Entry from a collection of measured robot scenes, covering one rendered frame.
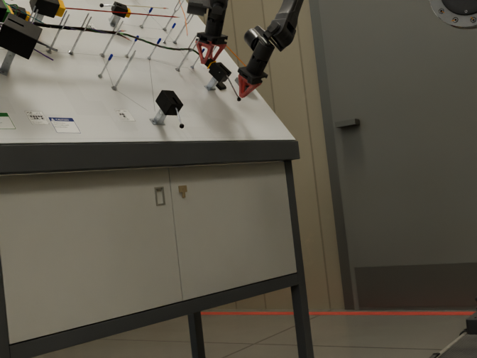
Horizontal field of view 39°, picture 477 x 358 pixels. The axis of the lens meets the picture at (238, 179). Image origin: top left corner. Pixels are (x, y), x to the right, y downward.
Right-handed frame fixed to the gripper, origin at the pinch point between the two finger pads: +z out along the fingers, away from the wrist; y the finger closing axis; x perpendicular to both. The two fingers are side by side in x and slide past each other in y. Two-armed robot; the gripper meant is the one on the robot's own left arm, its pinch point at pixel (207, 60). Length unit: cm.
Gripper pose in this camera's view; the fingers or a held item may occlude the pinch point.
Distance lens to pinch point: 233.0
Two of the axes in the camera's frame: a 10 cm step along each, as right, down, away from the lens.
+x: 8.3, 3.6, -4.2
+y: -5.2, 2.3, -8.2
